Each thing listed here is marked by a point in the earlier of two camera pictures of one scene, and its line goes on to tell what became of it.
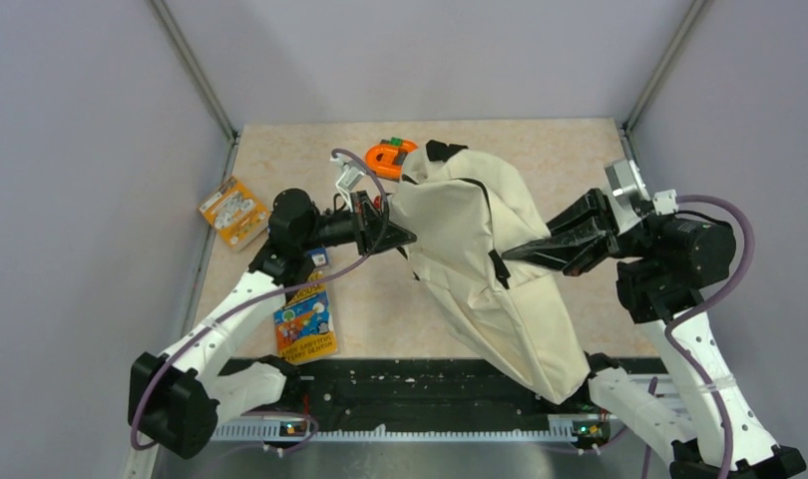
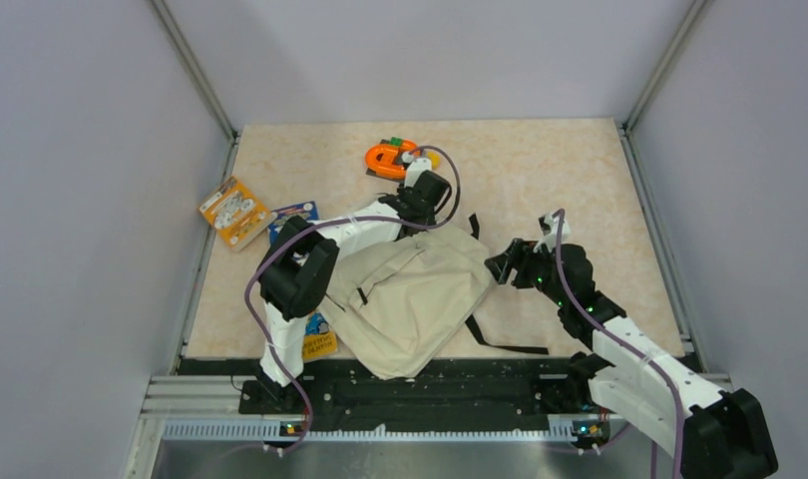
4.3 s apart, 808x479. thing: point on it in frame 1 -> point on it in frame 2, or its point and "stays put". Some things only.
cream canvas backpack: [466, 209] -> [398, 302]
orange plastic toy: [379, 159] stays put
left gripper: [368, 235] -> [401, 191]
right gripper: [575, 250] -> [520, 255]
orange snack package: [234, 212] stays put
